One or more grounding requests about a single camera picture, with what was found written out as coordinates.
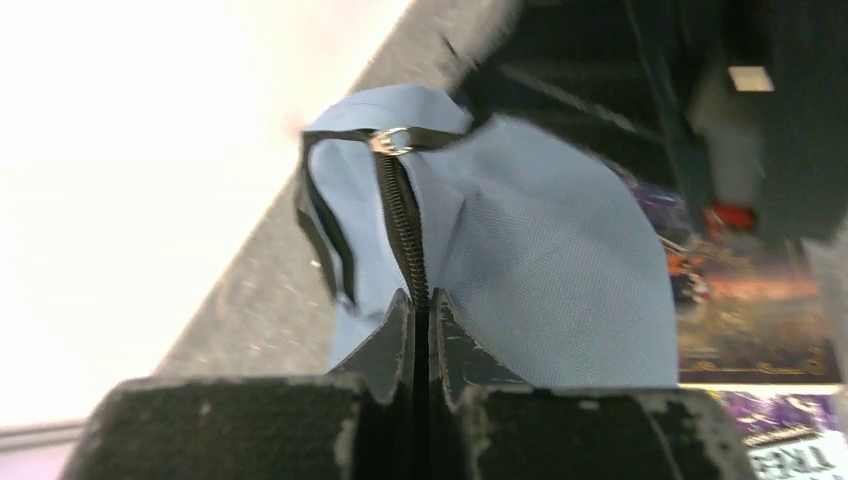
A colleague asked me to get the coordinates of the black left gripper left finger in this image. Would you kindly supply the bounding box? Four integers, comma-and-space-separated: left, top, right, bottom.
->
331, 290, 417, 479

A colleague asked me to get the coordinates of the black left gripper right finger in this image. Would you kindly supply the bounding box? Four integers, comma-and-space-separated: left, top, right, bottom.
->
428, 289, 527, 479

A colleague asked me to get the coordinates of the blue grey backpack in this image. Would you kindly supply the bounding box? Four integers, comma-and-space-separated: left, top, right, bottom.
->
302, 84, 678, 387

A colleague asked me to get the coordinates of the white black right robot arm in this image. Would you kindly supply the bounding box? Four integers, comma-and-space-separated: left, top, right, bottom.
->
458, 1, 847, 243

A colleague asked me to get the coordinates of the dark orange tale book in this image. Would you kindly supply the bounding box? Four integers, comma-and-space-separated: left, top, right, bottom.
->
616, 168, 842, 384

